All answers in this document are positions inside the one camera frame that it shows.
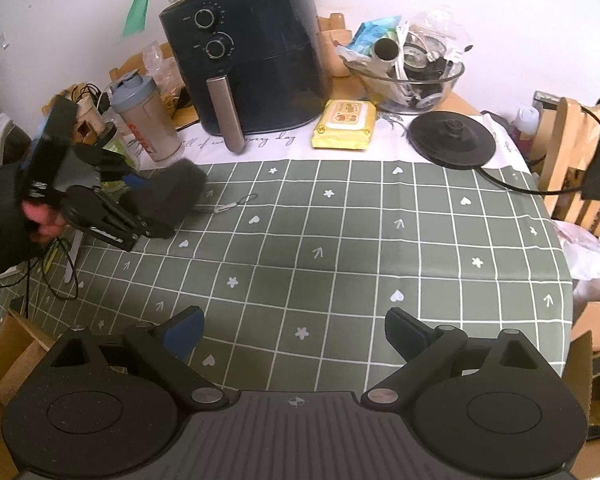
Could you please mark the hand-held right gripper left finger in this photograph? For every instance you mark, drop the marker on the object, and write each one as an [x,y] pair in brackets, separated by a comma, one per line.
[186,329]

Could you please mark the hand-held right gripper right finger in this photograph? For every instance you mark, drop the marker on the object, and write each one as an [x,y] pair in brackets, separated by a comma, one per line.
[402,332]

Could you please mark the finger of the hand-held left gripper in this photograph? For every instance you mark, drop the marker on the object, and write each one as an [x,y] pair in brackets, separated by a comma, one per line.
[134,182]
[115,222]

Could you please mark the black fabric pouch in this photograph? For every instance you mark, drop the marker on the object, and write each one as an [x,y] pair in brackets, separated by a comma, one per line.
[172,192]

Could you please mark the person's left forearm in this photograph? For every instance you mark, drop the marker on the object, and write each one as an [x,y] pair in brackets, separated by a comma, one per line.
[2,220]

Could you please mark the person's left hand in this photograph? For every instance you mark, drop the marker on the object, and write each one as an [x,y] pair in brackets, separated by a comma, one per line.
[42,220]

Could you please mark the grey lid shaker bottle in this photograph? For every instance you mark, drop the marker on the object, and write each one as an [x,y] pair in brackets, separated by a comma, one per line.
[147,120]

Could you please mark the green grid tablecloth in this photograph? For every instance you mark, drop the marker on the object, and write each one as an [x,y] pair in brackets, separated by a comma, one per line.
[330,260]

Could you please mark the green plastic bag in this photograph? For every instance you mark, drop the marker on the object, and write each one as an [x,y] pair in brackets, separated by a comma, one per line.
[137,10]

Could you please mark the black air fryer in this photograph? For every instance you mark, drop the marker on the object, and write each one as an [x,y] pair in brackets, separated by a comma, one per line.
[260,65]

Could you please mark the brown cardboard box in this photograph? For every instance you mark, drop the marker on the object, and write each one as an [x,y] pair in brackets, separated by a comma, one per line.
[597,340]

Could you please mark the black kettle base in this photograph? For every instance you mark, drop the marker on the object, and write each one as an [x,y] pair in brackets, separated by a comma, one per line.
[452,137]

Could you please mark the white plastic bag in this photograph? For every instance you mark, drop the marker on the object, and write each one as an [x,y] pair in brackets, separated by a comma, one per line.
[590,255]

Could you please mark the yellow wet wipes pack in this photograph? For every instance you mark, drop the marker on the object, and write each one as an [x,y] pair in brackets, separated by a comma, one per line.
[345,125]

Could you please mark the wooden holder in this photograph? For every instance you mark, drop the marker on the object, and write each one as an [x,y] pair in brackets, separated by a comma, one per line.
[332,45]

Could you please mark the glass bowl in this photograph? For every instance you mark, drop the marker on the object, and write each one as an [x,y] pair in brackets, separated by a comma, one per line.
[410,90]

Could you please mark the blue green packet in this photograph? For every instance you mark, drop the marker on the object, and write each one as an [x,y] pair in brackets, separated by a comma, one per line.
[372,35]

